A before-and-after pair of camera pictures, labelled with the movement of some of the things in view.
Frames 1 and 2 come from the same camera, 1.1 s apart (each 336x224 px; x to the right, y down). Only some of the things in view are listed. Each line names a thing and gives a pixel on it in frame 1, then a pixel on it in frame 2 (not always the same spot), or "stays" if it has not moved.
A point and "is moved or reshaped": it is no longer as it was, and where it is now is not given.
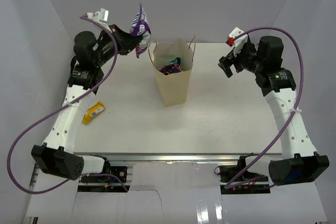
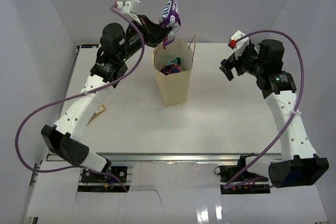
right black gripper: (225, 63) stays
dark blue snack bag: (171, 68) stays
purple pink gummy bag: (140, 28) is moved or reshaped
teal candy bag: (177, 60) stays
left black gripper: (126, 42) -> (154, 33)
